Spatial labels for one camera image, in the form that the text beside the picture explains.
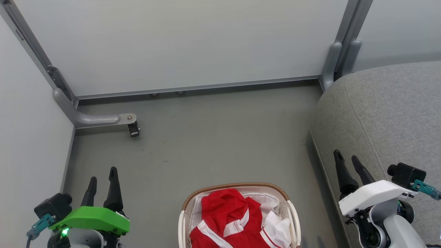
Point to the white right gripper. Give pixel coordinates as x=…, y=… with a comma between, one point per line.
x=375, y=194

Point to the grey double partition post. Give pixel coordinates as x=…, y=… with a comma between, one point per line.
x=341, y=44

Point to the grey partition corner post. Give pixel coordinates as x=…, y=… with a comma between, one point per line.
x=31, y=41

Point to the grey partition bottom rail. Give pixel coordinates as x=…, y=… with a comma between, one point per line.
x=206, y=86

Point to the teal left camera connector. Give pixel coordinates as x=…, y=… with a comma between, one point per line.
x=40, y=225

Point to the teal right camera connector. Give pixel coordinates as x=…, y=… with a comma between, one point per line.
x=427, y=188

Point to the black caster wheel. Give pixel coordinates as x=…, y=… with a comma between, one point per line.
x=133, y=130

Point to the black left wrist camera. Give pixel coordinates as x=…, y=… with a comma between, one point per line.
x=53, y=206

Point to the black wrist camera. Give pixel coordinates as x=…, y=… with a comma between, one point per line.
x=406, y=175
x=53, y=206

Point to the grey partition foot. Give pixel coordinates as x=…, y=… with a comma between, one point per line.
x=89, y=119

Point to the white basket liner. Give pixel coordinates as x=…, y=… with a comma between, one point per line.
x=267, y=199

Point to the red and white jersey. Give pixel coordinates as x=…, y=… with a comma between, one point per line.
x=224, y=213

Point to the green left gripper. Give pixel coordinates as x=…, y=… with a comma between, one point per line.
x=93, y=218

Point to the white laundry basket brown rim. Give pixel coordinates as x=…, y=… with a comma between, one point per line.
x=291, y=220

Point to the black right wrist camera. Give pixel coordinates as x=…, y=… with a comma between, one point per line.
x=406, y=175

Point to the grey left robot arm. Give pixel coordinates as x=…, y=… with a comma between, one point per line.
x=82, y=241

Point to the grey fabric sofa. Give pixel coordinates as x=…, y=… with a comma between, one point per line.
x=379, y=113

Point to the teal camera connector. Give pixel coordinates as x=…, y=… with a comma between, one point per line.
x=427, y=188
x=40, y=225

